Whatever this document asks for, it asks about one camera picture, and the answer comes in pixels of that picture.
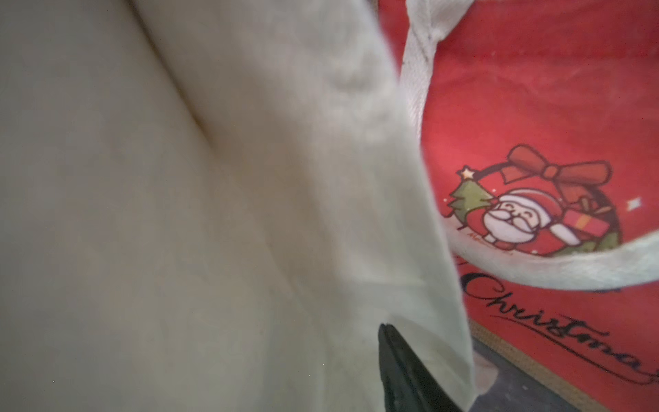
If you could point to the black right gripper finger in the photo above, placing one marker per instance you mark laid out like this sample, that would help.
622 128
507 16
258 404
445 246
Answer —
408 385

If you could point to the beige floral canvas tote bag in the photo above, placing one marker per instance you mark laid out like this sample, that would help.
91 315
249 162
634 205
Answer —
213 206

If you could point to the red jute Christmas bag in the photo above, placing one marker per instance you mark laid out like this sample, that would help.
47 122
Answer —
538 121

